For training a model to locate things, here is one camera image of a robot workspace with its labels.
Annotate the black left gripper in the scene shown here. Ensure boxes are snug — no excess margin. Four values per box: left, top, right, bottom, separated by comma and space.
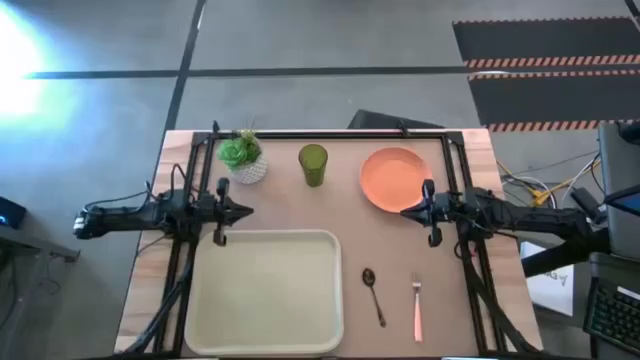
197, 177, 255, 248

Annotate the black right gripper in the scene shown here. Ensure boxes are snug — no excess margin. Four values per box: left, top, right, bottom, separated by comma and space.
399, 178, 466, 249

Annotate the orange round plate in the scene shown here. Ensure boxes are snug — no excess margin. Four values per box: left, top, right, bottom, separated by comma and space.
359, 146, 434, 214

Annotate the green translucent cup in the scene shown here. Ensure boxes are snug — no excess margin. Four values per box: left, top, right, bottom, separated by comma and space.
298, 143, 330, 189

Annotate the cream plastic tray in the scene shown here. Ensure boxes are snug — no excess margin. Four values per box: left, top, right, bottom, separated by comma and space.
183, 228, 345, 357

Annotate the dark metal spoon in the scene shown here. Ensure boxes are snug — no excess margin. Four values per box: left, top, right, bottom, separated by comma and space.
361, 267, 387, 329

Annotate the fork with orange handle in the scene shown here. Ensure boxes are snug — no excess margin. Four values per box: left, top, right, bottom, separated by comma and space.
410, 272, 424, 344

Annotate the succulent in white pot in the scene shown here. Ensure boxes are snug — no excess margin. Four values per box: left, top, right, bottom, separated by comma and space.
216, 117, 269, 186

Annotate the beige table mat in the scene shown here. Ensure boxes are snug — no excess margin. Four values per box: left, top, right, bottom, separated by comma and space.
199, 137, 481, 357

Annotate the black angular panel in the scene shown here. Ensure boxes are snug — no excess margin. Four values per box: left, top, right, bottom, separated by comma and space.
347, 108, 445, 130

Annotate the white paper sheet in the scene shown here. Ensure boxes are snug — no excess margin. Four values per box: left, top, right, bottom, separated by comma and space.
519, 241, 575, 317

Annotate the black power adapter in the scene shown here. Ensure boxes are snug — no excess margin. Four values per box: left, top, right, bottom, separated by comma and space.
569, 186, 607, 225

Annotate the black striped-edge floor mat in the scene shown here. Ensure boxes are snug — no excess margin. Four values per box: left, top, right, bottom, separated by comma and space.
467, 69, 640, 133
452, 17, 640, 69

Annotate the grey laptop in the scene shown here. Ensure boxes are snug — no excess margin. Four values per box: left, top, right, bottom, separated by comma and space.
597, 122, 640, 261

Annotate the grey side desk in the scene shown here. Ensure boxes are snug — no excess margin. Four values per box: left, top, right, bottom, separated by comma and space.
0, 224, 81, 360

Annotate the black keyboard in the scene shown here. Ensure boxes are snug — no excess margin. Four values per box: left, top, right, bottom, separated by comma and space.
582, 277, 640, 356

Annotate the black box with blue light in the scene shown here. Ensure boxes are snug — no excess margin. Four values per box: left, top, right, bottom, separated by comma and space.
0, 196, 27, 230

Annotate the yellow cable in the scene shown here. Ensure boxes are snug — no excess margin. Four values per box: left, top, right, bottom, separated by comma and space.
497, 159, 601, 207

